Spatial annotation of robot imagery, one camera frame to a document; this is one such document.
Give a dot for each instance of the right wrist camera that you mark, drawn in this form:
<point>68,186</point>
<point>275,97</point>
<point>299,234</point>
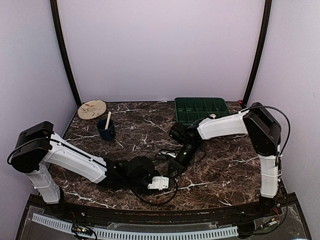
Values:
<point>180,133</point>

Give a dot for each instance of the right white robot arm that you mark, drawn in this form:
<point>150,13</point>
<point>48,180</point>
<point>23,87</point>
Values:
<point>256,121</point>

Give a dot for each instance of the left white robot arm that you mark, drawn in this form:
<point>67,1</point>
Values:
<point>40,144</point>

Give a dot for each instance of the dark blue mug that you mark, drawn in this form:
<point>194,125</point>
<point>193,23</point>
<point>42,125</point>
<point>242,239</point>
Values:
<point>109,133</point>

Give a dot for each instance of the right black frame post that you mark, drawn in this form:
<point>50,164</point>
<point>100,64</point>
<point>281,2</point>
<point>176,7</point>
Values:
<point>258,52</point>

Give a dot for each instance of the white slotted cable duct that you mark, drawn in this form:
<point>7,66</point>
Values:
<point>100,233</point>

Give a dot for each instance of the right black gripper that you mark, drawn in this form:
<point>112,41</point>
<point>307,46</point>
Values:
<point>179,168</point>

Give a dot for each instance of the left black frame post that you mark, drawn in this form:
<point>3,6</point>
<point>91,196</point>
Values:
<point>63,51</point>

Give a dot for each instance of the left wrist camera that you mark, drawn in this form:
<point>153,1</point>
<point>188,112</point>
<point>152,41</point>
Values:
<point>140,168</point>

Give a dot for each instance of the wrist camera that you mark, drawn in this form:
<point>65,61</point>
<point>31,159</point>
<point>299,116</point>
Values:
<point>180,133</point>
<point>140,168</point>

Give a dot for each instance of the round beige embroidered coaster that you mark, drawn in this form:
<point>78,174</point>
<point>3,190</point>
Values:
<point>91,109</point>

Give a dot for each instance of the green compartment tray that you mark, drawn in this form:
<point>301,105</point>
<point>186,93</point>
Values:
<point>190,109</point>

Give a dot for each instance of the black front rail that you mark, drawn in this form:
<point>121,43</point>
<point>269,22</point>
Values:
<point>241,214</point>

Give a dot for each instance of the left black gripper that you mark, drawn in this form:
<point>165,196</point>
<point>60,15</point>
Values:
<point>147,192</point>

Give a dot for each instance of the black frame post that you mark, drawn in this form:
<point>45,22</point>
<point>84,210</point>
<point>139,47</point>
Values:
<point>63,51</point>
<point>258,52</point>

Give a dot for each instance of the wooden stick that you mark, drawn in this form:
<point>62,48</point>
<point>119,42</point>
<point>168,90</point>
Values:
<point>108,120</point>

